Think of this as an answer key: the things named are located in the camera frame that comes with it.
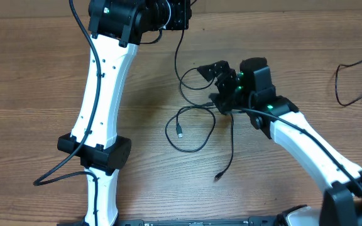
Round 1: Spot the black USB-A cable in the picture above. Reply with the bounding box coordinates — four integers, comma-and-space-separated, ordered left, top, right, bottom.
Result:
173, 28, 216, 107

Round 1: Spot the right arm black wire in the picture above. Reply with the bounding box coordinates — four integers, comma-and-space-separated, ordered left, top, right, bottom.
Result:
231, 106, 362, 214

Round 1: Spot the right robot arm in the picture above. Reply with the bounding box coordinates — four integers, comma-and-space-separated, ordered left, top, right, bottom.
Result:
197, 58, 362, 226

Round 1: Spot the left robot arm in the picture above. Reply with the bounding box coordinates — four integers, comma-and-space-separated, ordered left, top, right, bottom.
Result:
57, 0, 192, 225

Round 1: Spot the black USB-C cable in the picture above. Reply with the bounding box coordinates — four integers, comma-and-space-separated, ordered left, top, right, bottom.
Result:
334, 49, 362, 107

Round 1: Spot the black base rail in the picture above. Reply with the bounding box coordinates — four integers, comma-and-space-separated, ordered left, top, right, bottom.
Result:
57, 215, 295, 226

